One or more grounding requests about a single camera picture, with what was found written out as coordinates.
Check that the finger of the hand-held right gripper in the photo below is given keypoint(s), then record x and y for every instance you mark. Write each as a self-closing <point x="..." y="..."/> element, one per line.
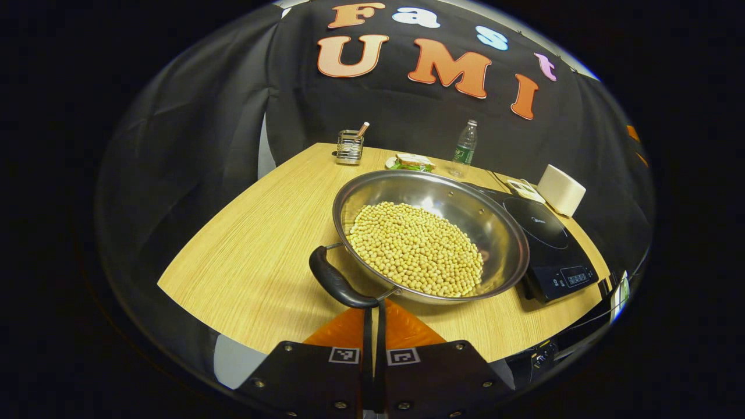
<point x="642" y="160"/>
<point x="633" y="134"/>

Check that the white toaster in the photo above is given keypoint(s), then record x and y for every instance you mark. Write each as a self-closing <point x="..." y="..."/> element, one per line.
<point x="561" y="189"/>

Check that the black induction cooktop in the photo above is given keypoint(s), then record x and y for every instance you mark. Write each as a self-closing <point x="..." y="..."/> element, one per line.
<point x="547" y="244"/>

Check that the small white plate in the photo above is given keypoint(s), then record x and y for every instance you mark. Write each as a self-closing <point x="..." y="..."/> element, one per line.
<point x="390" y="164"/>

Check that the sandwich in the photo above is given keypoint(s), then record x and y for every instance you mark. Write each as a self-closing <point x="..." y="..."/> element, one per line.
<point x="414" y="160"/>

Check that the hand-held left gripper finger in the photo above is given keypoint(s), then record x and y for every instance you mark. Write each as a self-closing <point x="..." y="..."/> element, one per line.
<point x="381" y="366"/>
<point x="368" y="361"/>

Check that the clear plastic water bottle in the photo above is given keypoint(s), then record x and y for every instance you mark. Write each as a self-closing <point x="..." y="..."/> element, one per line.
<point x="464" y="148"/>

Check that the pile of soybeans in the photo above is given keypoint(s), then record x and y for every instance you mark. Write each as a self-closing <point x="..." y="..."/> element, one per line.
<point x="416" y="247"/>

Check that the black backdrop cloth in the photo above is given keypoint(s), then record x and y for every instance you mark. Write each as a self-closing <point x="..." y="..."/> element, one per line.
<point x="204" y="128"/>

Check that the white divided dish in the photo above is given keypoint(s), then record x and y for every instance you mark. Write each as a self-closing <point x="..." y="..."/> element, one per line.
<point x="525" y="190"/>

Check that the wooden stick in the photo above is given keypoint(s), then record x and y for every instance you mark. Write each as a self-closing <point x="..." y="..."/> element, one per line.
<point x="362" y="130"/>

